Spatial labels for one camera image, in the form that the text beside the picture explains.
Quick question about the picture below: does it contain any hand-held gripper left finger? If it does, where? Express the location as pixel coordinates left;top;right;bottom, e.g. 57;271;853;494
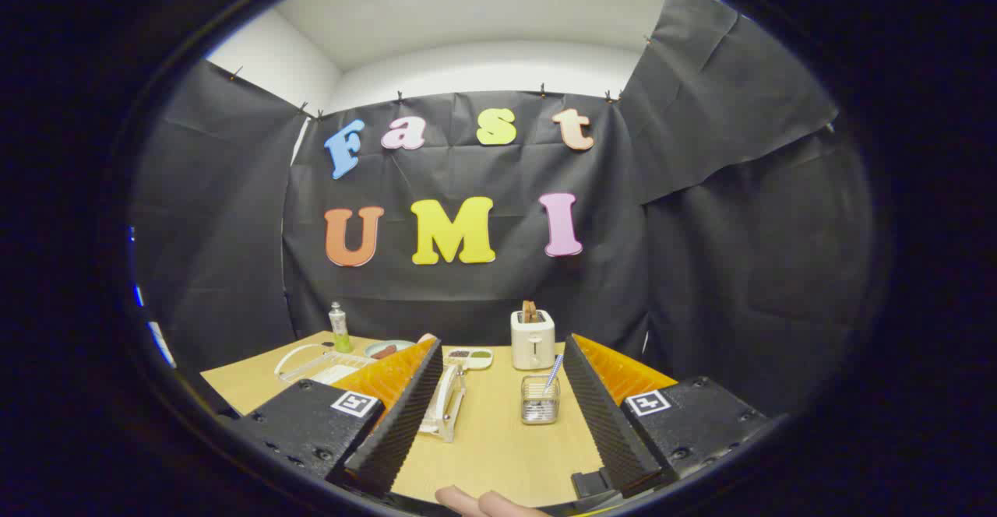
222;336;445;498

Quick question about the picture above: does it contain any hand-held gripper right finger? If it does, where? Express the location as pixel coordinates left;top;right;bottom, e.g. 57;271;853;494
562;334;770;500

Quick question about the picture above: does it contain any clear wire basket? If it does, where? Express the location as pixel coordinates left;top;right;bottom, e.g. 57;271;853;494
520;375;561;425

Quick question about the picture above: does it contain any white wire dish rack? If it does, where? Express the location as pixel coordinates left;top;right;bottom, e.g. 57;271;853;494
273;343;468;444

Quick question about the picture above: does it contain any pale green plate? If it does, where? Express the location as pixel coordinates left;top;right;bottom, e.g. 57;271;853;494
364;339;416;360

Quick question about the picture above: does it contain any divided white snack tray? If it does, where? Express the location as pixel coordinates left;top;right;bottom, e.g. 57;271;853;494
446;347;494;371

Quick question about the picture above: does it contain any cream toaster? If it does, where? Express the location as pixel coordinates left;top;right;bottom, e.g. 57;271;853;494
511;309;556;371

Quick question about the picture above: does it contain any white and green bottle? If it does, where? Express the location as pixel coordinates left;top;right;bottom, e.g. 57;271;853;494
328;301;354;353

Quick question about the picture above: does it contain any black backdrop cloth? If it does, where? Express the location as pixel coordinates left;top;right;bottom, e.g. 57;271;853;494
129;0;877;417

